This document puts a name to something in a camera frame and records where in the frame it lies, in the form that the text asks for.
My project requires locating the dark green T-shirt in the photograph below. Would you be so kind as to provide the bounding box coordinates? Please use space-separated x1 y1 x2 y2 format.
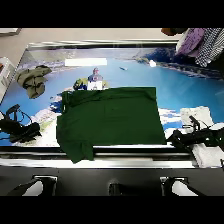
55 86 168 165

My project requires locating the olive green garment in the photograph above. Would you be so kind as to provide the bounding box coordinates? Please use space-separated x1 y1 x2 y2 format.
14 64 53 100

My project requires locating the white garment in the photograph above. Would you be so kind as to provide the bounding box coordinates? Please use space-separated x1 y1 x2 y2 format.
165 105 224 169

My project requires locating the purple garment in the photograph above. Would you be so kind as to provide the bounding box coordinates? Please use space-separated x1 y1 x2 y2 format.
175 28 207 58

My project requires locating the black garment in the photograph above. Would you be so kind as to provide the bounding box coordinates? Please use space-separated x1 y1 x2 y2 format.
209 49 224 82

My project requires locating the checked shirt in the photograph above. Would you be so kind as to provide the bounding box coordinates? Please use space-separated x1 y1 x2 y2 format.
194 28 224 69

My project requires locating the silver frame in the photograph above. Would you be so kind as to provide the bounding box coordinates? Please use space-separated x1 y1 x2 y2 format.
0 146 224 197

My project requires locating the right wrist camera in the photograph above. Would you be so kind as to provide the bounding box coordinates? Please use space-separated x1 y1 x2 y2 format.
181 114 203 133

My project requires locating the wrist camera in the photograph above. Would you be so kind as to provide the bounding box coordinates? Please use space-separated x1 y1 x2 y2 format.
181 114 203 133
4 103 22 122

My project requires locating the black cable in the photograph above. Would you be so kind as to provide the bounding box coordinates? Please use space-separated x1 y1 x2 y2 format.
19 109 34 126

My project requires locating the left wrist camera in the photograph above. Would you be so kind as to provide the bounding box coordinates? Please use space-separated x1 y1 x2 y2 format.
4 103 22 122

